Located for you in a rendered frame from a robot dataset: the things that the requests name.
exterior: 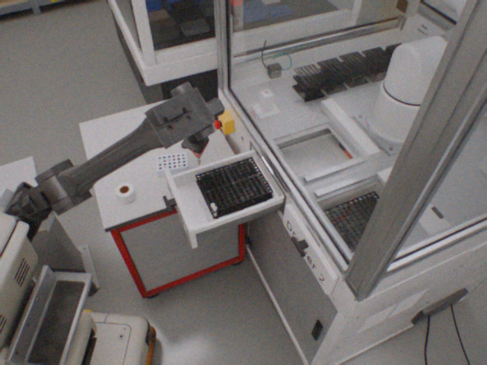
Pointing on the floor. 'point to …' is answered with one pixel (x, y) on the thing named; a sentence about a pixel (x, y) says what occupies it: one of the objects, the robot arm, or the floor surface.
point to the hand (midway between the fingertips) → (198, 154)
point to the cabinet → (405, 316)
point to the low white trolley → (156, 211)
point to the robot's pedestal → (50, 242)
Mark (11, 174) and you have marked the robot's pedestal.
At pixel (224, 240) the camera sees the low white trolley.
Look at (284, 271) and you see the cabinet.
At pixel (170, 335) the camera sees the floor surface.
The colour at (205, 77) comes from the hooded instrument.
